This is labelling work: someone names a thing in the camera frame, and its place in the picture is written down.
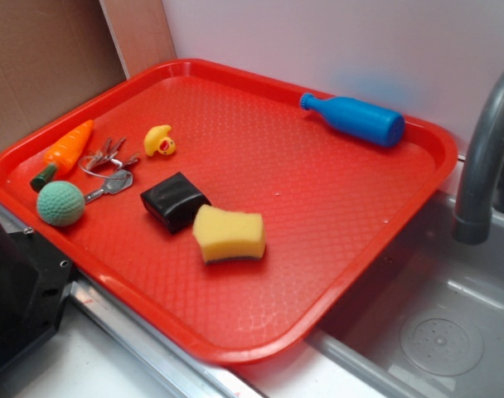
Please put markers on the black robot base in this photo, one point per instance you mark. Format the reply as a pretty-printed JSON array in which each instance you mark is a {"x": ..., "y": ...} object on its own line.
[{"x": 35, "y": 279}]

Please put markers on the yellow sponge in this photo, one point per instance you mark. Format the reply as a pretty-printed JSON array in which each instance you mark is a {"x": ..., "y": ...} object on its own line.
[{"x": 226, "y": 235}]

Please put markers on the red plastic tray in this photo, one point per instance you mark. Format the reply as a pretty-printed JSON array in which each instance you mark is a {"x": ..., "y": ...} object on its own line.
[{"x": 330, "y": 203}]

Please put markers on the black rectangular block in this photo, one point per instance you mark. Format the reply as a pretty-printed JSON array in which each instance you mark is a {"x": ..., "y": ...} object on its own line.
[{"x": 174, "y": 202}]

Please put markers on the yellow rubber duck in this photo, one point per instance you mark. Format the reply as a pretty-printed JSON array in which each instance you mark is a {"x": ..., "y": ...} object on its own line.
[{"x": 158, "y": 140}]

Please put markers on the blue plastic bottle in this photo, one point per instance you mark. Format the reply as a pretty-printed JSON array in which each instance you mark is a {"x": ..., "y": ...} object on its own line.
[{"x": 369, "y": 122}]

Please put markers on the green knitted ball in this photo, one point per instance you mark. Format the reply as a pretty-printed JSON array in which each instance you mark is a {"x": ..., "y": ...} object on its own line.
[{"x": 60, "y": 204}]

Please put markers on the orange toy carrot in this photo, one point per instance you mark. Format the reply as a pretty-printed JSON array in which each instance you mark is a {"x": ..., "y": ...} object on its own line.
[{"x": 62, "y": 156}]

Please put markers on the grey plastic sink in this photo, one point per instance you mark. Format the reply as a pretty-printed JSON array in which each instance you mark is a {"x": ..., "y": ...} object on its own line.
[{"x": 426, "y": 319}]

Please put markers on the grey faucet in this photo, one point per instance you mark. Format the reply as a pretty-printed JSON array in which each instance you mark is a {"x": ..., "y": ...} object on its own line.
[{"x": 481, "y": 187}]

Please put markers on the brown cardboard panel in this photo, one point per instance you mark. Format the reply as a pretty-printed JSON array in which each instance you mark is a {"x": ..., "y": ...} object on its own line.
[{"x": 55, "y": 55}]

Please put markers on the silver keys on ring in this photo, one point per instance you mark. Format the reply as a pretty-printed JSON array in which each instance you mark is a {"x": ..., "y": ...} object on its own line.
[{"x": 105, "y": 165}]

